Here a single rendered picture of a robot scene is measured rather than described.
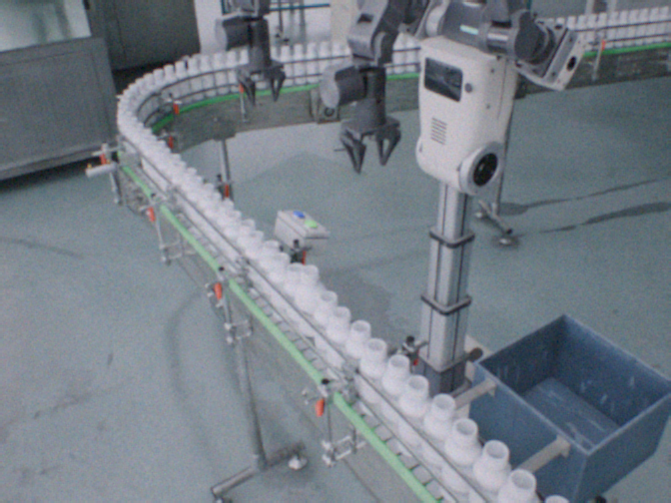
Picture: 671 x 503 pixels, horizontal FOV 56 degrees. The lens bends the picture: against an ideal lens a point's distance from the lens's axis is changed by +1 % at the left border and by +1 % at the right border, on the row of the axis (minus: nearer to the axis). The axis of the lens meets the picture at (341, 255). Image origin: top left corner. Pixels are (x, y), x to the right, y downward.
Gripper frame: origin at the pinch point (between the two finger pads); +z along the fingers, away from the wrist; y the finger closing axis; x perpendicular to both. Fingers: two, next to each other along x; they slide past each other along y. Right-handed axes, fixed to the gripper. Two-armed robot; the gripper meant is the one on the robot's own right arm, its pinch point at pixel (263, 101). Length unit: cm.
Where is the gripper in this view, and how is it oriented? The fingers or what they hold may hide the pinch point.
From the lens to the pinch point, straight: 164.3
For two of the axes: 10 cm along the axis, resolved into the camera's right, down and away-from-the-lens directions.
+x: 5.7, 4.5, -6.9
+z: 0.1, 8.3, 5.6
